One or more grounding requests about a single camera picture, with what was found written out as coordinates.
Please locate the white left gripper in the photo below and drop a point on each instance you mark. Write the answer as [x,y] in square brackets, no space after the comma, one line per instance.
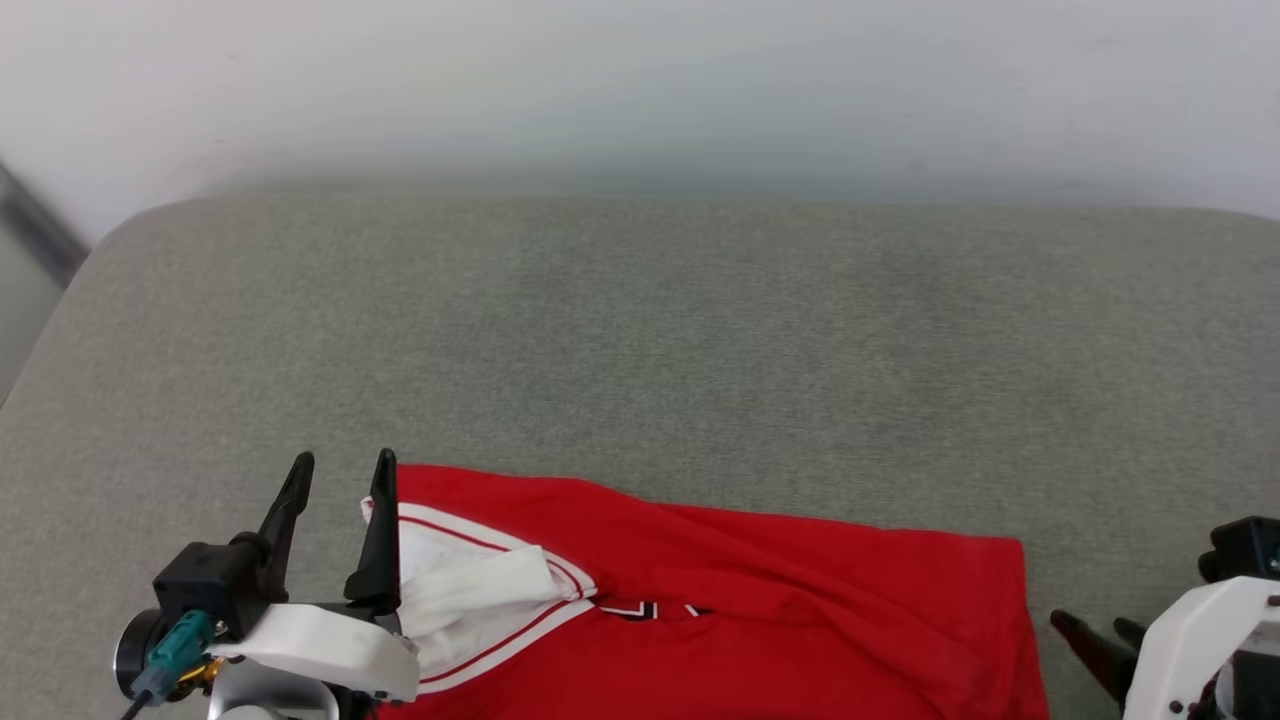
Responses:
[330,645]

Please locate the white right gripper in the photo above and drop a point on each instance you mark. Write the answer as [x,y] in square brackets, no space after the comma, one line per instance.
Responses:
[1175,650]

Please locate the red and white jersey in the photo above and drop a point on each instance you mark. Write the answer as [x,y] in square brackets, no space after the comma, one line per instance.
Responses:
[780,610]

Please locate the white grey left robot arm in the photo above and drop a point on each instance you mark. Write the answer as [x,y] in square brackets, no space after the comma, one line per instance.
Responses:
[270,695]

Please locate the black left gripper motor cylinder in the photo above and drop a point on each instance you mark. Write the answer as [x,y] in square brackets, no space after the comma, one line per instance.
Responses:
[130,650]

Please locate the grey fabric sofa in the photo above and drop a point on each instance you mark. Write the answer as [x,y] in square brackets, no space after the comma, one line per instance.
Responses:
[640,350]

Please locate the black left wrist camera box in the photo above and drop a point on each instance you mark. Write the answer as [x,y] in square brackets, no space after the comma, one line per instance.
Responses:
[205,585]

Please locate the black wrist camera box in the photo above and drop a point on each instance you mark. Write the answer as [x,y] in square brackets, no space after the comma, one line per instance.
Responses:
[205,585]
[1245,550]

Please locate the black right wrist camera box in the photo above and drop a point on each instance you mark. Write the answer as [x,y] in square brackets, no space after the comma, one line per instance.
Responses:
[1245,550]

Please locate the dark grey wall strip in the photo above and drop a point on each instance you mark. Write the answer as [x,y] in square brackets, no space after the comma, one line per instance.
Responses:
[40,225]

